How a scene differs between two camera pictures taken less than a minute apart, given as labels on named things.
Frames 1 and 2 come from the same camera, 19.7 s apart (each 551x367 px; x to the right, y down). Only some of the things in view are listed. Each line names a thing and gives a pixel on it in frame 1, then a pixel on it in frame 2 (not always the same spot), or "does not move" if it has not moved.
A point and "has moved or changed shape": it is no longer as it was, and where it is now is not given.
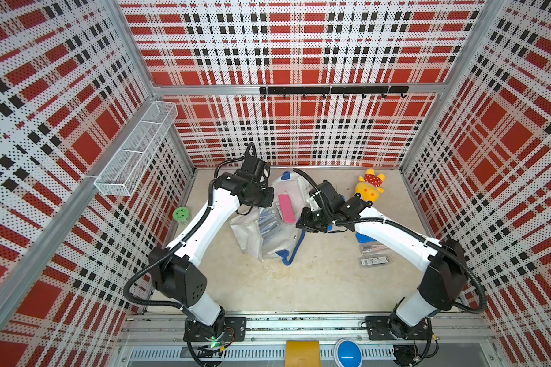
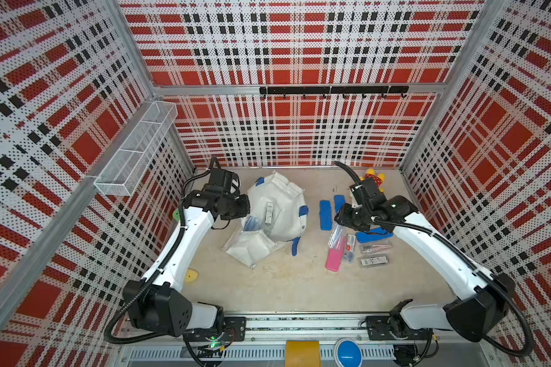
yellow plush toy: x=370 y=185 does not move
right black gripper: x=304 y=224 to x=343 y=217
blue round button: x=349 y=354 does not move
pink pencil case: x=287 y=208 to x=335 y=248
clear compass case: x=269 y=220 to x=252 y=223
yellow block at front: x=302 y=353 does not move
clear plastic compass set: x=373 y=248 does not move
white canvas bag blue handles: x=262 y=232 has moved or changed shape
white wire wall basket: x=122 y=174 does not move
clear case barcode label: x=374 y=261 does not move
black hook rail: x=343 y=91 does not move
